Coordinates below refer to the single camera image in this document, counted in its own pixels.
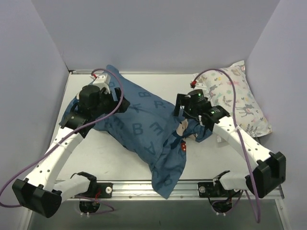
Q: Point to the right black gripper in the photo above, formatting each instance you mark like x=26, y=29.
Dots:
x=180, y=105

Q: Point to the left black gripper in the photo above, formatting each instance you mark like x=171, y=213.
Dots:
x=117, y=99

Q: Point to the blue letter-print pillowcase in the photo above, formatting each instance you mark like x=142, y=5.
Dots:
x=149, y=129

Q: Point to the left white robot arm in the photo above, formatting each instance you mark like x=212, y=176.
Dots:
x=39, y=191

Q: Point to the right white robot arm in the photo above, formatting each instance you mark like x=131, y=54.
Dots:
x=266, y=169

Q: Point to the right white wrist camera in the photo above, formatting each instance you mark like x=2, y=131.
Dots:
x=197, y=85

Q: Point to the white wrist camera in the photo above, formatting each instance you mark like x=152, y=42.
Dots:
x=197, y=85
x=102, y=82

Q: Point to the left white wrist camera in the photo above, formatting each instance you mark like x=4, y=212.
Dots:
x=102, y=82

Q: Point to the rear aluminium rail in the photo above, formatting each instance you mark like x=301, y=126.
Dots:
x=86, y=72

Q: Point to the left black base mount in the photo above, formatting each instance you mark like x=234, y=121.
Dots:
x=104, y=190

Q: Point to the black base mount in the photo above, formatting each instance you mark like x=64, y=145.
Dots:
x=210, y=189
x=104, y=190

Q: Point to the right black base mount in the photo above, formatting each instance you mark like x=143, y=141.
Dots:
x=210, y=189

